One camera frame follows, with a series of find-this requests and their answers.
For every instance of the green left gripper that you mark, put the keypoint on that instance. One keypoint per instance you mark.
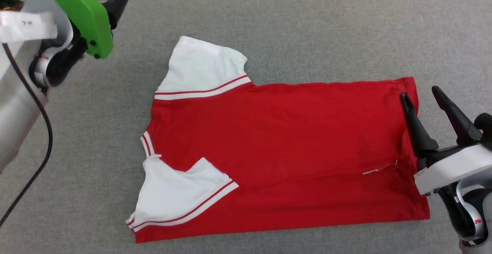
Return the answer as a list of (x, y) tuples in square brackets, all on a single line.
[(84, 12)]

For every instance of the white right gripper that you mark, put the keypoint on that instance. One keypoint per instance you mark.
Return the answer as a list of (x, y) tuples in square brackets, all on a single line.
[(457, 165)]

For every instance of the red and white shirt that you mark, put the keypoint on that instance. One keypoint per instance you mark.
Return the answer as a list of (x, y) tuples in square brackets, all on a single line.
[(288, 150)]

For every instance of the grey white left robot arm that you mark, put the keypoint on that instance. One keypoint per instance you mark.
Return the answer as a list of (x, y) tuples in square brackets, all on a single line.
[(15, 112)]

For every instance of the grey fabric sofa cushion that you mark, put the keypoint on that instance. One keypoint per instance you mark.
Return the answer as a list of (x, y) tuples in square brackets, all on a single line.
[(269, 35)]

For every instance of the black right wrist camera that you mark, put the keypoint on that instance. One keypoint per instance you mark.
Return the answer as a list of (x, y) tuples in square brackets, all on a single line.
[(485, 123)]

